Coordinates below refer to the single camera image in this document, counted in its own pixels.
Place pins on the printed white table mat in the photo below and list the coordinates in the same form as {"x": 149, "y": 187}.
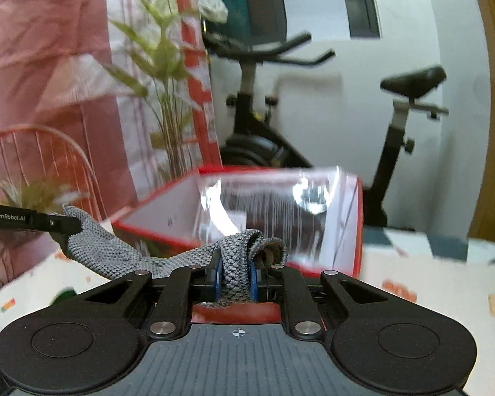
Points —
{"x": 437, "y": 280}

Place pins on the black exercise bike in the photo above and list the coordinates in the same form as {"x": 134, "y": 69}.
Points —
{"x": 251, "y": 132}

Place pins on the grey knitted sock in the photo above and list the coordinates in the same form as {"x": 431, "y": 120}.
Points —
{"x": 235, "y": 272}

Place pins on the clear plastic bag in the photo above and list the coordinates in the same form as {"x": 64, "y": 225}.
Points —
{"x": 272, "y": 210}

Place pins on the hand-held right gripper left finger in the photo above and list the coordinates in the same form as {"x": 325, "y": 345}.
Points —
{"x": 181, "y": 297}

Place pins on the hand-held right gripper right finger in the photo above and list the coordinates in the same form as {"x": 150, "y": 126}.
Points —
{"x": 291, "y": 297}

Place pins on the pink printed wall cloth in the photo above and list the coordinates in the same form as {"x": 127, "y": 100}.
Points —
{"x": 45, "y": 49}

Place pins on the dark window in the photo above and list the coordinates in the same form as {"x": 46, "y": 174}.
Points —
{"x": 268, "y": 4}

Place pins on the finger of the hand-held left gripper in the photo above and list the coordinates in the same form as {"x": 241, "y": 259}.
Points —
{"x": 64, "y": 225}

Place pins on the red cardboard box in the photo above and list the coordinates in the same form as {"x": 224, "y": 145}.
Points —
{"x": 165, "y": 210}

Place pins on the small green object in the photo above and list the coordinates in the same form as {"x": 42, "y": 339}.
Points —
{"x": 65, "y": 296}

